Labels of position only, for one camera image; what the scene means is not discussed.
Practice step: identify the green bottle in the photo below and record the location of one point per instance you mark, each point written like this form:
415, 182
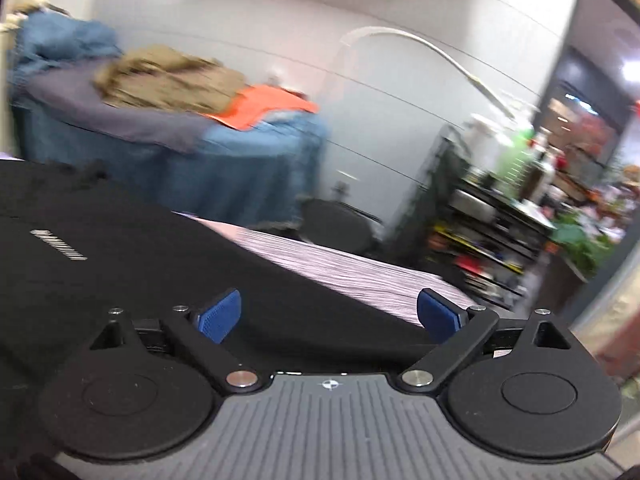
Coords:
515, 160

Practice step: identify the black garment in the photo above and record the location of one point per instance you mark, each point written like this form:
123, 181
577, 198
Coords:
150, 260

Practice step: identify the khaki garment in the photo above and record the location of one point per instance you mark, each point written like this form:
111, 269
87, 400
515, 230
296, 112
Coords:
175, 85

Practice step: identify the blue denim cloth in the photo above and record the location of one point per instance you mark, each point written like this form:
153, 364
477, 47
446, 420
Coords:
250, 170

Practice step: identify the black round chair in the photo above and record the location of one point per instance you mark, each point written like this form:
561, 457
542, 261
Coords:
335, 225

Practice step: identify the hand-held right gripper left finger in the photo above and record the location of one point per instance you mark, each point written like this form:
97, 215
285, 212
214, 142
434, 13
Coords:
218, 317

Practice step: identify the black storage rack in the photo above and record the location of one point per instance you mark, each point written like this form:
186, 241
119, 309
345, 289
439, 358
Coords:
480, 240

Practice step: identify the orange garment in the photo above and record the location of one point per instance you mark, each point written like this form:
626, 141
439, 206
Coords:
255, 105

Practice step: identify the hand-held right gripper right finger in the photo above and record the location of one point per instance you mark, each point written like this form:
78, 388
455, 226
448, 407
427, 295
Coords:
439, 316

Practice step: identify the green plant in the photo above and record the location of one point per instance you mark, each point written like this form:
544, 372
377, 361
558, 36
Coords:
585, 245

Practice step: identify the grey cloth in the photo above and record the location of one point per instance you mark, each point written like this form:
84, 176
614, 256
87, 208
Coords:
125, 120

